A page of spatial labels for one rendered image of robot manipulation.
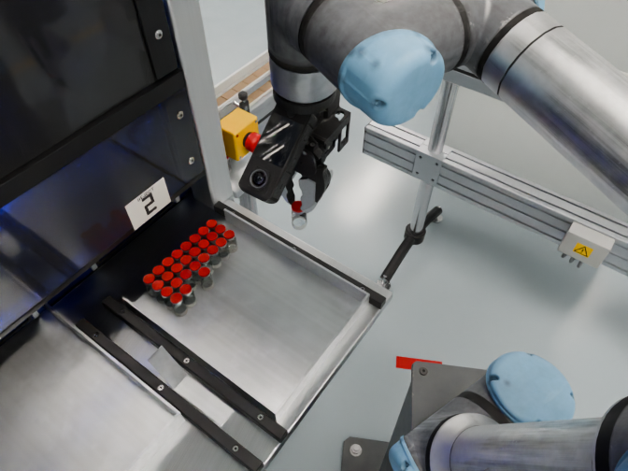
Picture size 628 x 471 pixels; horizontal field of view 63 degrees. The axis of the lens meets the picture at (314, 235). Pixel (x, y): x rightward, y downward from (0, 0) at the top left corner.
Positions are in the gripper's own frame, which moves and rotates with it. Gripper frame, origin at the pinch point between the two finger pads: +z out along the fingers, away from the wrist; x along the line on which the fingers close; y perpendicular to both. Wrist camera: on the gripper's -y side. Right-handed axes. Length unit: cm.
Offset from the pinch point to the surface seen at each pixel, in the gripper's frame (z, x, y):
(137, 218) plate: 13.6, 26.9, -8.9
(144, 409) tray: 23.5, 7.5, -31.3
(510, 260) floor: 119, -36, 99
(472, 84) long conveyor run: 34, -2, 81
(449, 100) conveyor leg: 45, 4, 84
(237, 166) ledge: 29.1, 29.7, 19.5
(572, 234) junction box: 62, -44, 74
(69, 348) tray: 24.7, 25.5, -30.7
